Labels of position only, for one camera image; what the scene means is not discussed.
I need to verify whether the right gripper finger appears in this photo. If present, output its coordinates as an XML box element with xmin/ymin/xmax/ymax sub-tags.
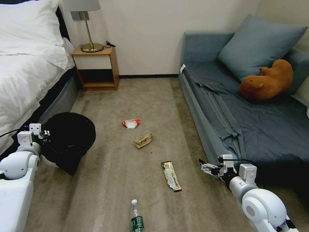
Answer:
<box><xmin>198</xmin><ymin>158</ymin><xmax>220</xmax><ymax>170</ymax></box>
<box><xmin>202</xmin><ymin>168</ymin><xmax>221</xmax><ymax>180</ymax></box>

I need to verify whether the black trash bin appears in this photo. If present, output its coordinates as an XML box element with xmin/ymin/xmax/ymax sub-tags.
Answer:
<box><xmin>41</xmin><ymin>112</ymin><xmax>97</xmax><ymax>176</ymax></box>

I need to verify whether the gold candy bar wrapper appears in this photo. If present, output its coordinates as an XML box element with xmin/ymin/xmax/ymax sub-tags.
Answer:
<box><xmin>161</xmin><ymin>161</ymin><xmax>182</xmax><ymax>193</ymax></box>

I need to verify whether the grey bed base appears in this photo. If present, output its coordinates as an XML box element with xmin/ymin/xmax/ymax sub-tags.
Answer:
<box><xmin>36</xmin><ymin>74</ymin><xmax>80</xmax><ymax>126</ymax></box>

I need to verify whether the white bed duvet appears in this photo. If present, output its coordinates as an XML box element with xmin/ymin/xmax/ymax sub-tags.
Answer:
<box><xmin>0</xmin><ymin>36</ymin><xmax>76</xmax><ymax>156</ymax></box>

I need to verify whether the dark blue sofa sheet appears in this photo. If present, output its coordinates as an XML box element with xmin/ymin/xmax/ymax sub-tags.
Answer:
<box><xmin>185</xmin><ymin>63</ymin><xmax>309</xmax><ymax>180</ymax></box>

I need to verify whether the crumpled brown paper bag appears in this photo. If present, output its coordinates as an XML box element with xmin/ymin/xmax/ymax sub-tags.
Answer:
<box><xmin>133</xmin><ymin>132</ymin><xmax>155</xmax><ymax>149</ymax></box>

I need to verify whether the wooden nightstand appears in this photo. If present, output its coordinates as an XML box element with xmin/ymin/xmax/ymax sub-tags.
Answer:
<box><xmin>71</xmin><ymin>46</ymin><xmax>120</xmax><ymax>92</ymax></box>

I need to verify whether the red white snack wrapper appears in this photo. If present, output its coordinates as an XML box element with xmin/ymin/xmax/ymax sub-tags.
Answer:
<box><xmin>121</xmin><ymin>118</ymin><xmax>141</xmax><ymax>130</ymax></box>

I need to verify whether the clear bottle green label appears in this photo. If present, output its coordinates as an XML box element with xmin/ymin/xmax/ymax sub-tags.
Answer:
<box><xmin>130</xmin><ymin>199</ymin><xmax>145</xmax><ymax>232</ymax></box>

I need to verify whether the brass table lamp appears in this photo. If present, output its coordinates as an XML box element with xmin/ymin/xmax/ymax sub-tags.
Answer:
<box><xmin>62</xmin><ymin>0</ymin><xmax>105</xmax><ymax>53</ymax></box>

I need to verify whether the brown capybara plush toy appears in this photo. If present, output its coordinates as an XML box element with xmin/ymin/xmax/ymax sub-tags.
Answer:
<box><xmin>238</xmin><ymin>59</ymin><xmax>294</xmax><ymax>101</ymax></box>

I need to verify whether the black headboard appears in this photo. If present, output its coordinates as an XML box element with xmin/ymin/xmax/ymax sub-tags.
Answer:
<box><xmin>55</xmin><ymin>5</ymin><xmax>71</xmax><ymax>42</ymax></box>

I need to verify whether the white bed pillow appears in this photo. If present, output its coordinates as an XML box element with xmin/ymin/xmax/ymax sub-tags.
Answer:
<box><xmin>0</xmin><ymin>0</ymin><xmax>66</xmax><ymax>55</ymax></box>

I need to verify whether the blue grey sofa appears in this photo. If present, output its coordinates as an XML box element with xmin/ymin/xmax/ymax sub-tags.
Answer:
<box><xmin>178</xmin><ymin>30</ymin><xmax>309</xmax><ymax>193</ymax></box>

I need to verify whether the blue sofa cushion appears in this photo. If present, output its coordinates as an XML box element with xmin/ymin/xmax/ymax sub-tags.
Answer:
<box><xmin>217</xmin><ymin>14</ymin><xmax>308</xmax><ymax>83</ymax></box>

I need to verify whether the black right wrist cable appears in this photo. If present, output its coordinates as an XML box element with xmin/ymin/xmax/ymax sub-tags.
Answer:
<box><xmin>232</xmin><ymin>158</ymin><xmax>257</xmax><ymax>166</ymax></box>

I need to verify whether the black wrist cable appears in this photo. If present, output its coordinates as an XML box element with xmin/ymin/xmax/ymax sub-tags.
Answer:
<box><xmin>0</xmin><ymin>129</ymin><xmax>20</xmax><ymax>139</ymax></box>
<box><xmin>232</xmin><ymin>158</ymin><xmax>257</xmax><ymax>166</ymax></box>

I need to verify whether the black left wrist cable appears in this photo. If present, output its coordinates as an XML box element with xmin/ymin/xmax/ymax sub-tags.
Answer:
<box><xmin>0</xmin><ymin>129</ymin><xmax>20</xmax><ymax>139</ymax></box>

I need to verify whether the silver wall switch plate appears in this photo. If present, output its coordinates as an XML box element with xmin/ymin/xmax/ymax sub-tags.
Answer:
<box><xmin>71</xmin><ymin>11</ymin><xmax>91</xmax><ymax>22</ymax></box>

